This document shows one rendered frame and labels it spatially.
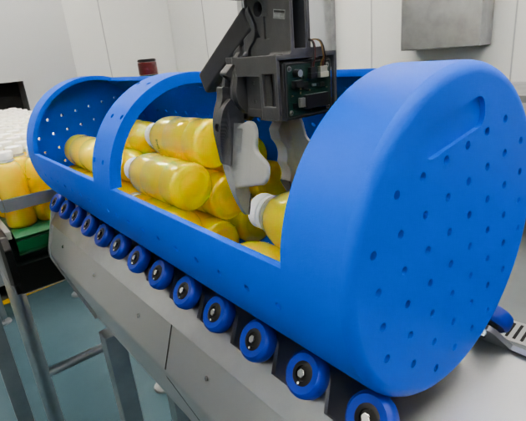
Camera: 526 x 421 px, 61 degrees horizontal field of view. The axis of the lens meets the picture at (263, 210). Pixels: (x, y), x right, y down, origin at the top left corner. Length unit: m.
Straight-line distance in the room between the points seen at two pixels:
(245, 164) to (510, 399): 0.33
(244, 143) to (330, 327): 0.19
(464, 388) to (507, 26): 3.45
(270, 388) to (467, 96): 0.33
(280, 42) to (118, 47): 5.62
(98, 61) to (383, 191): 5.62
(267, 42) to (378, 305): 0.24
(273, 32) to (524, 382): 0.41
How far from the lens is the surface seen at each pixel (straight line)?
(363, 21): 4.33
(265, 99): 0.39
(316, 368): 0.44
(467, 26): 3.67
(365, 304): 0.32
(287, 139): 0.47
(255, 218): 0.47
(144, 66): 1.59
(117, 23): 6.02
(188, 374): 0.63
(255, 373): 0.51
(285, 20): 0.39
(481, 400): 0.50
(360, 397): 0.41
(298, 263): 0.32
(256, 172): 0.41
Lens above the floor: 1.25
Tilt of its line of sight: 20 degrees down
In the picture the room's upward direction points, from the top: 5 degrees counter-clockwise
